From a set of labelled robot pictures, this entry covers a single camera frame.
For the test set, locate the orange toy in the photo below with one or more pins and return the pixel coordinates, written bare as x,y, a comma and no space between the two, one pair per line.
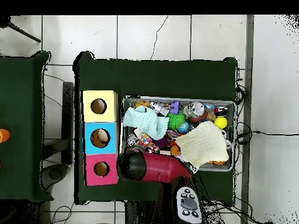
4,135

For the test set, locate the cream muslin cloth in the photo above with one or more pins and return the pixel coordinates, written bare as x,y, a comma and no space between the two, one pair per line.
203,144

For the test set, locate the yellow smiley ball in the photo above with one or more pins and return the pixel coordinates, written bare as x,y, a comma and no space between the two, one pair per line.
220,122

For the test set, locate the mint green muslin cloth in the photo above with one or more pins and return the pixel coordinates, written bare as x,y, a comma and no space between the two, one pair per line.
147,121

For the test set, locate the blue globe ball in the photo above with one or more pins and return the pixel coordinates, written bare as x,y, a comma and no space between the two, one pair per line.
183,127

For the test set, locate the green spiky rubber ball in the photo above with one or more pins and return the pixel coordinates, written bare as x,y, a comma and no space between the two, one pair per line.
175,120

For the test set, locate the black tripod leg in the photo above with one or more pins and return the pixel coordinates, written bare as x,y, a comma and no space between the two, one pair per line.
25,35

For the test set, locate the plain wooden cube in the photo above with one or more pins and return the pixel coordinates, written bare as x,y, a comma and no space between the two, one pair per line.
164,152

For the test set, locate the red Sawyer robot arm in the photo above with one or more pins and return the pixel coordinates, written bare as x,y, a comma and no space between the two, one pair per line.
163,168

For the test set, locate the purple plastic toy block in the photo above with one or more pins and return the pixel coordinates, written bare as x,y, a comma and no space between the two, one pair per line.
174,107

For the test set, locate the silver metal can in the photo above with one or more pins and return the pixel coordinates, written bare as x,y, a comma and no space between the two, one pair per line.
196,108

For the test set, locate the dark green neighbour table cloth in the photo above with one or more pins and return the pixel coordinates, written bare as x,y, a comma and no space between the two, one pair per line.
21,93

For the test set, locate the wooden box with three holes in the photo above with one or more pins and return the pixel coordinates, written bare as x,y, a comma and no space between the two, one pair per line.
109,116

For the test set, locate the black stand bar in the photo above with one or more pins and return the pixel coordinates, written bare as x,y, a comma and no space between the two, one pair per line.
68,116

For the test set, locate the shallow clear mesh bin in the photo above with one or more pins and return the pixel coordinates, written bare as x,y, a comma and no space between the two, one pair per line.
210,168

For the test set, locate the silver toy robot figure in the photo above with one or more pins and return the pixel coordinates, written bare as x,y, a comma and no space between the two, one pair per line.
160,108

